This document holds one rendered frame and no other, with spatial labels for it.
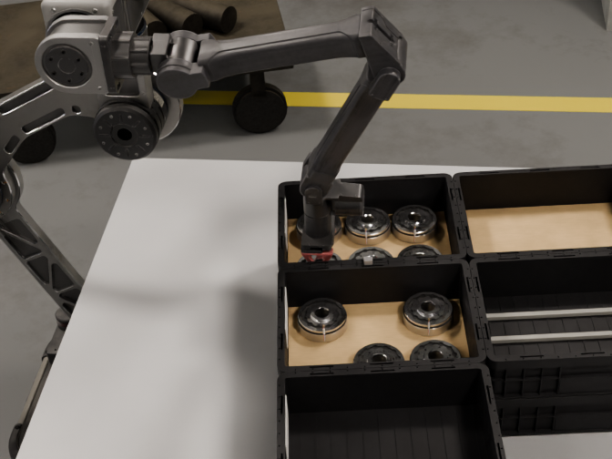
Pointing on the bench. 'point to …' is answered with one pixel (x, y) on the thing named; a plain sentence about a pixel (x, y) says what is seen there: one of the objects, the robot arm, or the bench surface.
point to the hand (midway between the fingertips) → (319, 261)
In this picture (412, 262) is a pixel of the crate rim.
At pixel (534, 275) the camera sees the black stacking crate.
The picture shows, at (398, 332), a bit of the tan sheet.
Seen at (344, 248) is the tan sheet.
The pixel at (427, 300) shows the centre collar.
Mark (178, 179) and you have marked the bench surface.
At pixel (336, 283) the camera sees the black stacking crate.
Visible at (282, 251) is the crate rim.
